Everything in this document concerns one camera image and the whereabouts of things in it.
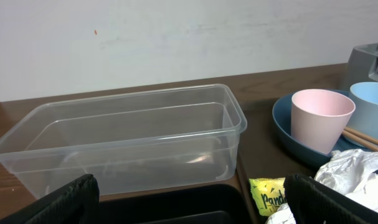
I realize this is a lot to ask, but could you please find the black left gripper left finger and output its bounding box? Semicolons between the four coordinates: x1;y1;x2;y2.
0;174;100;224

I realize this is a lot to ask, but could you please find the light blue cup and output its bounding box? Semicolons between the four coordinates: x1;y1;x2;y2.
347;82;378;139

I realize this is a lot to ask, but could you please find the dark blue plate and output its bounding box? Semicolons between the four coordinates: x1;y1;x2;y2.
272;92;378;174

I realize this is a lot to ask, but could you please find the brown serving tray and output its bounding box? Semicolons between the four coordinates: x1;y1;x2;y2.
237;98;317;223

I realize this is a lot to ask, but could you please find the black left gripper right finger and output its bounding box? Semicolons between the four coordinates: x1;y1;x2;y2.
283;174;378;224

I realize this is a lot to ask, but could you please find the wooden chopstick right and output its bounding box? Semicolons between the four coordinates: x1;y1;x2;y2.
344;127;378;146

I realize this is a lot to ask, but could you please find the white tissue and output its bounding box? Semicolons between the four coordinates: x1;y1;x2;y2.
267;149;378;223

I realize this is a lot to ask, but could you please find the pink cup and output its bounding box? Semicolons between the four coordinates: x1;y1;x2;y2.
291;89;356;154

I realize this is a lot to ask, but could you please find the wooden chopstick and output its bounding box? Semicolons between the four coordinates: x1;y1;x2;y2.
343;131;378;152
344;127;378;146

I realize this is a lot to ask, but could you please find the wooden chopstick left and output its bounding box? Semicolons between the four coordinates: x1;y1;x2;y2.
343;131;378;152

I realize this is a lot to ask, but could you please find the clear plastic bin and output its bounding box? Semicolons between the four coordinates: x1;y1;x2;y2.
0;84;247;198

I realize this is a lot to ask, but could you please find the grey dishwasher rack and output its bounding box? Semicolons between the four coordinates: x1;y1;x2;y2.
339;43;378;91

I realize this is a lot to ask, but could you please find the black plastic tray bin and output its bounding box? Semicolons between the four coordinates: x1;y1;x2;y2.
95;184;252;224

